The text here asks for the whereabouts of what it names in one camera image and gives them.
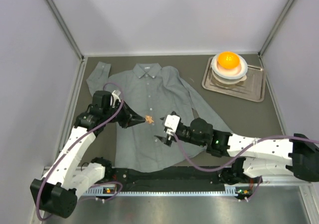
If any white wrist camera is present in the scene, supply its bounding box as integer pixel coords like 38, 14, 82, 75
162, 112, 180, 135
110, 90, 122, 108

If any metal tray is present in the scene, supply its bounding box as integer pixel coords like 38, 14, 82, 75
202, 57, 266, 103

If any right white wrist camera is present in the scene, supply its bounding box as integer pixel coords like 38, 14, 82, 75
162, 112, 180, 135

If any orange gold brooch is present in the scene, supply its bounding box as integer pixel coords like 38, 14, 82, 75
145, 115, 154, 124

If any grey slotted cable duct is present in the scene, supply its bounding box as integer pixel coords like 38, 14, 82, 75
82, 185, 252, 198

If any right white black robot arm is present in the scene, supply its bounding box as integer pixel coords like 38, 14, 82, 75
158, 112, 319, 185

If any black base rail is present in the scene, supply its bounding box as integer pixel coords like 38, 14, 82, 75
111, 166, 231, 192

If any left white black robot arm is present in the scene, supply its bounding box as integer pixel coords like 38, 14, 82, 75
30, 90, 146, 221

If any orange bowl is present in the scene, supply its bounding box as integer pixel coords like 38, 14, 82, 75
217, 51, 240, 69

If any grey button-up shirt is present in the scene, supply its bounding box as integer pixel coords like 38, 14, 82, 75
87, 62, 230, 172

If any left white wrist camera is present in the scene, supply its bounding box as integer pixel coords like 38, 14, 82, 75
110, 90, 122, 108

